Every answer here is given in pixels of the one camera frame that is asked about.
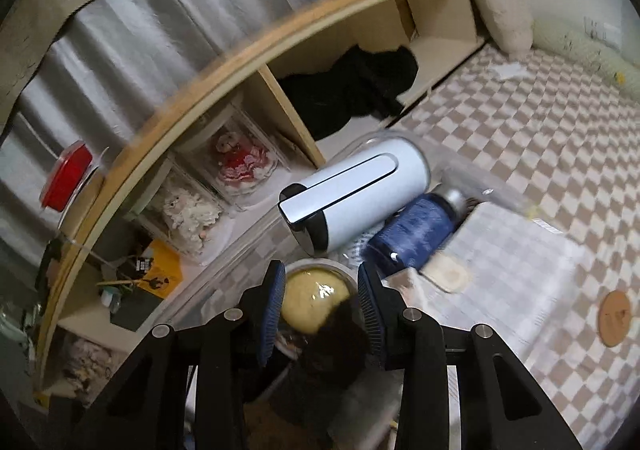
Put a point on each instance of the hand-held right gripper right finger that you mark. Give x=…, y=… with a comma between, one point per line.
x=370, y=315

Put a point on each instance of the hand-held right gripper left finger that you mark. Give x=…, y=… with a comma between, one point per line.
x=272, y=315

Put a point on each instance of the white cylindrical device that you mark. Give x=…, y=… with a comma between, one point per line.
x=360, y=190

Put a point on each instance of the clear plastic storage box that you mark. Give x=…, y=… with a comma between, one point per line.
x=500, y=190

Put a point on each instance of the round bowl with yellow contents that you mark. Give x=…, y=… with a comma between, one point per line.
x=310, y=290

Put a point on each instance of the small cream card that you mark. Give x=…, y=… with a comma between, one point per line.
x=446, y=274

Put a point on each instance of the blue bottle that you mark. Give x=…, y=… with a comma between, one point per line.
x=415, y=230

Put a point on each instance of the yellow booklet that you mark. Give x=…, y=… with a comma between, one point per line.
x=162, y=272

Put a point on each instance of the white fluffy doll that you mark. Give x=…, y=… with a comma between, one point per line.
x=187, y=215

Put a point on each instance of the red dress doll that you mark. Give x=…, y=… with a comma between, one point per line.
x=242, y=160

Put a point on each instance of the clear doll display case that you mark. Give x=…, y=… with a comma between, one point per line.
x=200, y=140

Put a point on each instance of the wooden bedside shelf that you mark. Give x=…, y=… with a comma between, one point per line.
x=290, y=115

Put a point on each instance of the black cloth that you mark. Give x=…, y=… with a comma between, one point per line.
x=360, y=85

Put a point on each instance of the plain wooden round coaster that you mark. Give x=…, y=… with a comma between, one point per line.
x=617, y=319

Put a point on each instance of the red box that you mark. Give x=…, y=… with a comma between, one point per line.
x=65, y=175

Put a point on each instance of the white paper sheet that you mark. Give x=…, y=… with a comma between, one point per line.
x=509, y=71

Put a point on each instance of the grey curtain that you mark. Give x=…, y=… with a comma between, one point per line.
x=200, y=5

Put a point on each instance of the white fluffy pillow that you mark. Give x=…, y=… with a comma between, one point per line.
x=500, y=5

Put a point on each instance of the green bolster pillow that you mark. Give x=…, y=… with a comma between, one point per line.
x=595, y=55

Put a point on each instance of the white wall socket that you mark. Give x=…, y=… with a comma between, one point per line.
x=602, y=31

